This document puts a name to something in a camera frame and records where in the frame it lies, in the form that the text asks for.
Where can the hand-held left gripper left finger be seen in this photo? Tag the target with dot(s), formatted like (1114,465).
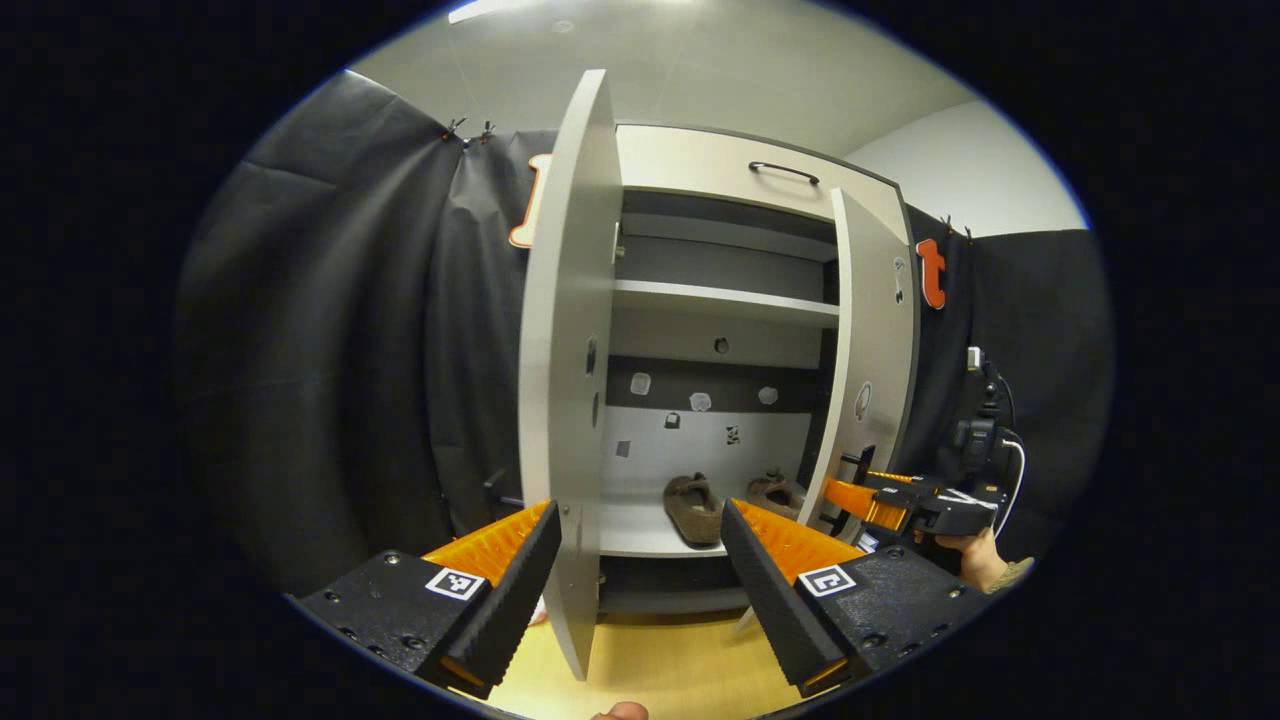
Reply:
(515,600)

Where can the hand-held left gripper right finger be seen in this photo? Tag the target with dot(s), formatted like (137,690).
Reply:
(765,600)

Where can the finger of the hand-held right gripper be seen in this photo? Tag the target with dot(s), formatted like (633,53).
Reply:
(860,503)
(895,477)

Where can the brown fuzzy shoe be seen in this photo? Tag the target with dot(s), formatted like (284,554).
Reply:
(693,515)
(775,495)

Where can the white shoe cabinet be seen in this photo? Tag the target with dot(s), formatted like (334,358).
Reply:
(720,260)

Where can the white cabinet drawer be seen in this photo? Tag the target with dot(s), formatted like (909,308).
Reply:
(700,165)

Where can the black backdrop cloth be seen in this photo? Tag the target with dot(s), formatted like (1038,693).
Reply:
(330,350)

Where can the ceiling light panel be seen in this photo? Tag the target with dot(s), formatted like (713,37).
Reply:
(500,10)

